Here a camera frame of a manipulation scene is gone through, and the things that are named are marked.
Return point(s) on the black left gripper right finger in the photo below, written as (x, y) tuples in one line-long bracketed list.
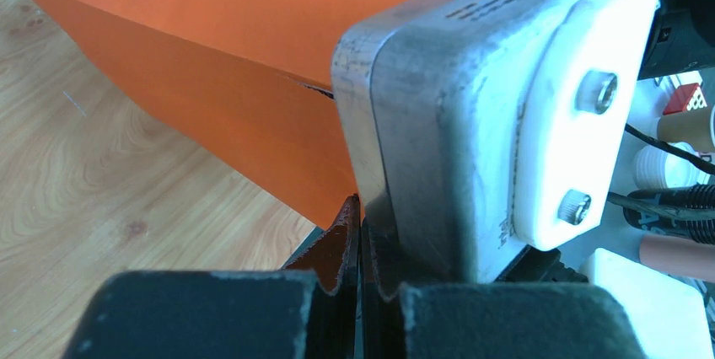
[(538, 308)]

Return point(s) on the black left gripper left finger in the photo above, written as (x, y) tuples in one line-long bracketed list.
[(306, 309)]

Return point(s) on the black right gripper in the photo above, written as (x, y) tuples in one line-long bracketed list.
[(681, 38)]

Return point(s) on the orange and white paper bag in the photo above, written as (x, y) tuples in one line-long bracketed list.
[(247, 79)]

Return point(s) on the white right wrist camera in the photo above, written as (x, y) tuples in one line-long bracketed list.
[(477, 128)]

